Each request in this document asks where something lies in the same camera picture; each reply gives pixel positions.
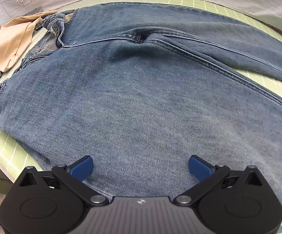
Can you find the beige sweatshirt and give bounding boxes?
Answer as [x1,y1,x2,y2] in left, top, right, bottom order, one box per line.
[0,10,57,72]

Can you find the blue denim jeans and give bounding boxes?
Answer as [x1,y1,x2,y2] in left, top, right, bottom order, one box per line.
[0,2,282,234]

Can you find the green grid cutting mat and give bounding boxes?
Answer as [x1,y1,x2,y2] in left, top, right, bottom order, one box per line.
[0,0,282,234]

